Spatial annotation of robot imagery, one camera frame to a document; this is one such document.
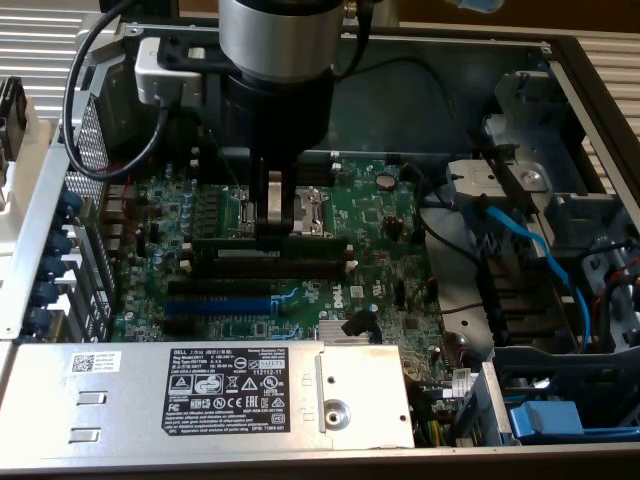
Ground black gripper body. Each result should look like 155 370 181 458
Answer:
222 69 335 161

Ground green RAM stick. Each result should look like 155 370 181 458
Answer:
191 235 350 259

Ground RAM slot white latches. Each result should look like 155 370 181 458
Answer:
179 259 357 280

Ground silver CPU socket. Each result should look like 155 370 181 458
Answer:
227 185 337 241

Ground long black expansion slot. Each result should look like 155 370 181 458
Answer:
166 278 274 297

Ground blue expansion slot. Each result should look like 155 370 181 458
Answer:
163 295 274 316

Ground green motherboard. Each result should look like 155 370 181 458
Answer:
104 155 451 376

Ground grey metal PC case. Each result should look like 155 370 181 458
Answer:
0 13 640 474

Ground silver chip heat sink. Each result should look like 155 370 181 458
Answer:
319 319 384 345

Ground short black expansion slot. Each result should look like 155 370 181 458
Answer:
160 317 197 336

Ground blue slot retainer clip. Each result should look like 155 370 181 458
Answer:
55 189 84 221
47 229 74 256
24 305 54 331
32 280 60 306
39 255 69 281

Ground silver power supply black label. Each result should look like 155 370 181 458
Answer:
0 340 417 451

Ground grey metal disk bay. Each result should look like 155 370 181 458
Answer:
446 69 640 351

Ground black ribbed disk carrier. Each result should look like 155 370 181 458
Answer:
477 252 569 347

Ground blue plastic disk caddy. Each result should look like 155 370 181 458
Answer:
507 399 640 446

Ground red black twisted wire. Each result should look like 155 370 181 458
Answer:
114 169 146 239

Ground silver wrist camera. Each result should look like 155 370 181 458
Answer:
133 37 207 107

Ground black wire with connector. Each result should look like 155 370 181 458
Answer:
333 55 456 126

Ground black angled wire connector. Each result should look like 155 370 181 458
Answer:
341 308 377 337

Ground blue disk wire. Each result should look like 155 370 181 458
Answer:
462 199 594 351

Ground thick black camera cable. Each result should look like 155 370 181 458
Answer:
62 0 174 180

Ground black plastic bay rail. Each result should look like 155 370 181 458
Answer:
464 127 541 216

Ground yellow green power wires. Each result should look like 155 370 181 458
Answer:
417 418 450 448

